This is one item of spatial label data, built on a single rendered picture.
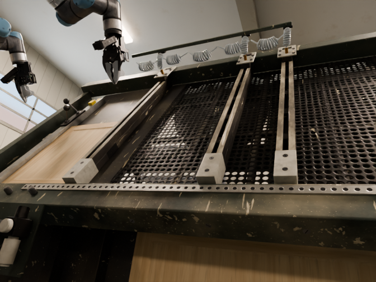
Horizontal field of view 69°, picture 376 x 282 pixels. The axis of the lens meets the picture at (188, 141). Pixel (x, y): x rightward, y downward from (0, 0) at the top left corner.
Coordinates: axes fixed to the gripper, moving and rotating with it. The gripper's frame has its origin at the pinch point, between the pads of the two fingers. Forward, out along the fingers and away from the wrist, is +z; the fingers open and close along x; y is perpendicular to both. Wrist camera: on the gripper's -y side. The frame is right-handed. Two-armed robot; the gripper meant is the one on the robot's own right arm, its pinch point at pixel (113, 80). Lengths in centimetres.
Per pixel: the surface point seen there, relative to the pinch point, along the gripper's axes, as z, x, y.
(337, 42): -21, -92, 81
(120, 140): 24.6, 11.6, 17.9
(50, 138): 21, 62, 22
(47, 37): -155, 316, 260
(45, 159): 32, 51, 8
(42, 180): 40, 37, -7
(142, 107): 7.1, 11.5, 40.5
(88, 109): 3, 61, 54
